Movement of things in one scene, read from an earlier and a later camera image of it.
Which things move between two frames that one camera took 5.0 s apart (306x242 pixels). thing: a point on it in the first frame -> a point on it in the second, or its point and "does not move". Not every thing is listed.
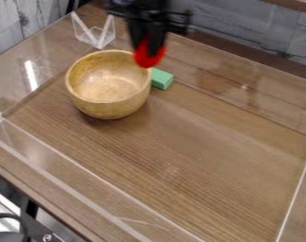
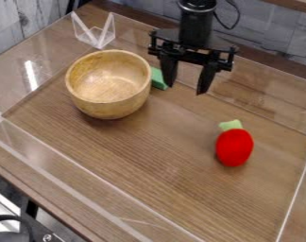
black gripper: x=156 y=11 -> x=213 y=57
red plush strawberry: x=142 y=56 -> x=234 y=144
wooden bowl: x=108 y=84 does not move
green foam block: x=161 y=78 does not move
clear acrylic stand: x=94 y=36 does not move
